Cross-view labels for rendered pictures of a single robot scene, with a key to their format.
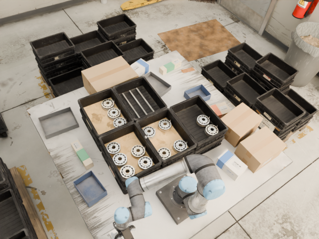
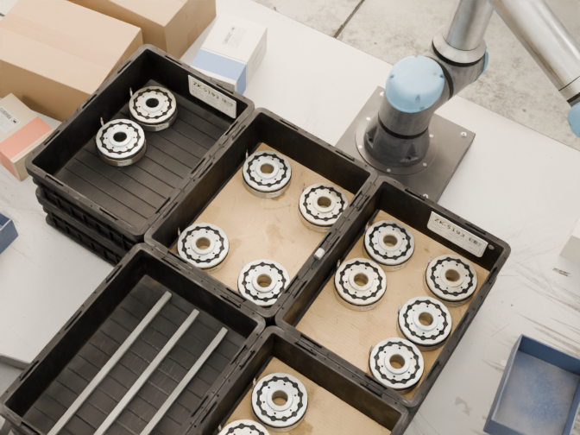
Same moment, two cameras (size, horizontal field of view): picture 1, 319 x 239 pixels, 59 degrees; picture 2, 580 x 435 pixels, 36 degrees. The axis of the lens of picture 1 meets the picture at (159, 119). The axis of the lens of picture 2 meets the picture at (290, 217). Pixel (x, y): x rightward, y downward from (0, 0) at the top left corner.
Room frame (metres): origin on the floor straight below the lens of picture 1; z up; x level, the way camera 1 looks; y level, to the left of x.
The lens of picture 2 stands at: (1.52, 0.81, 2.41)
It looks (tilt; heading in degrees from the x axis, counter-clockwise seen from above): 59 degrees down; 246
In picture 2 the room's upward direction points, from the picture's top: 5 degrees clockwise
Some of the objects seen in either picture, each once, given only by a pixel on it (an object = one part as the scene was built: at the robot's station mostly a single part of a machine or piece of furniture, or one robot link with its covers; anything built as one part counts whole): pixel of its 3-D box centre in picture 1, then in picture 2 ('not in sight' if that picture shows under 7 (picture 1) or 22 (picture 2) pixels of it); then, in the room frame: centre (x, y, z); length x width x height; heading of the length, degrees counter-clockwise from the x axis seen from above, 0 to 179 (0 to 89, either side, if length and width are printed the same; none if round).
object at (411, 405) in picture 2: (129, 150); (395, 285); (1.02, 0.18, 0.92); 0.40 x 0.30 x 0.02; 37
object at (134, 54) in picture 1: (134, 60); not in sight; (2.64, 0.40, 0.31); 0.40 x 0.30 x 0.34; 130
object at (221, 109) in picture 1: (219, 111); (15, 136); (1.64, -0.52, 0.74); 0.16 x 0.12 x 0.07; 118
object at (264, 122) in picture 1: (264, 124); not in sight; (1.83, -1.07, 0.41); 0.31 x 0.02 x 0.16; 40
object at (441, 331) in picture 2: (119, 159); (425, 320); (0.97, 0.24, 0.86); 0.10 x 0.10 x 0.01
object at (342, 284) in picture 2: (138, 151); (360, 280); (1.06, 0.12, 0.86); 0.10 x 0.10 x 0.01
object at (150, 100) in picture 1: (139, 102); (138, 375); (1.52, 0.18, 0.87); 0.40 x 0.30 x 0.11; 37
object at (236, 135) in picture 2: (165, 133); (263, 207); (1.20, -0.06, 0.92); 0.40 x 0.30 x 0.02; 37
